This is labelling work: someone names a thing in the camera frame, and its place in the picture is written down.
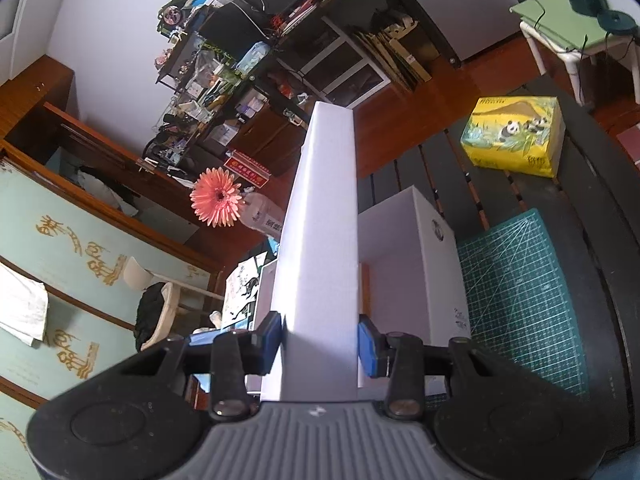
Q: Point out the green cutting mat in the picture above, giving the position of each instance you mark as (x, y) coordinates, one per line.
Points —
(525, 285)

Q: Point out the flat cardboard stack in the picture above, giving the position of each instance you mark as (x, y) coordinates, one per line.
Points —
(395, 60)

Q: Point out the cluttered desk shelf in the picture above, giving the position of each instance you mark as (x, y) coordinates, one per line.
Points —
(195, 45)

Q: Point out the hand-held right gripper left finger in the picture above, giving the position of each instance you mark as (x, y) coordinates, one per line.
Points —
(272, 341)

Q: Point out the clear bin blue lid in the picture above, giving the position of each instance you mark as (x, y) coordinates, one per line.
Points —
(252, 57)

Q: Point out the white towel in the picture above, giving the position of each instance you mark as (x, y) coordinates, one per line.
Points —
(22, 305)

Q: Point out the brown wooden door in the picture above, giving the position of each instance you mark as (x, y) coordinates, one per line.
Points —
(100, 150)

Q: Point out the grey refrigerator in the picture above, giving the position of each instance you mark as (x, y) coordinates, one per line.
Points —
(460, 0)

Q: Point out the white box lid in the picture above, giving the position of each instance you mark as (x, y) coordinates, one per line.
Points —
(320, 260)

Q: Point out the black slatted desktop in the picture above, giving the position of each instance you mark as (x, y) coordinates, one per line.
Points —
(575, 195)

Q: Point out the red gift boxes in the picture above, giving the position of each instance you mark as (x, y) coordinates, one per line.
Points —
(247, 167)

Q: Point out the black cloth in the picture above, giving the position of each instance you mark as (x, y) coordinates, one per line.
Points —
(152, 312)

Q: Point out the brown wooden drawer cabinet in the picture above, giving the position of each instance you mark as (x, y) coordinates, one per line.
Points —
(270, 130)

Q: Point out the pink gerbera flower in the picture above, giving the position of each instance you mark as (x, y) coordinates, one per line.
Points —
(217, 197)

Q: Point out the green top stool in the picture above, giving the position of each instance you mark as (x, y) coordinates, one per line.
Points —
(560, 20)

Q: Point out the black speaker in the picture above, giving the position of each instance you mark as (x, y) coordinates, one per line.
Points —
(230, 30)

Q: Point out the green wardrobe gold print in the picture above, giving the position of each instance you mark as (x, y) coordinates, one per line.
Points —
(75, 270)

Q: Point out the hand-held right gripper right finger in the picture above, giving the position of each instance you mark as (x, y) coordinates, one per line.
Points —
(368, 350)

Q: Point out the printed drawing papers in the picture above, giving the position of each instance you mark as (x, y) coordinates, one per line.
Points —
(242, 290)

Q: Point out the black cluttered desk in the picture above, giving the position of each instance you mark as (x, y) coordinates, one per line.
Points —
(325, 10)

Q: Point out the beige wooden chair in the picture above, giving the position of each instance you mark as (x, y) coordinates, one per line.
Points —
(165, 310)

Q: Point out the white storage box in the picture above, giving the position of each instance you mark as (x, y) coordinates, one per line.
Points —
(425, 285)

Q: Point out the yellow panda tissue pack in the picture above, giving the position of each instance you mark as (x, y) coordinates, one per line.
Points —
(515, 135)

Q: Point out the white frame cart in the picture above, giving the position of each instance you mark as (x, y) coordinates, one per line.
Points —
(345, 35)

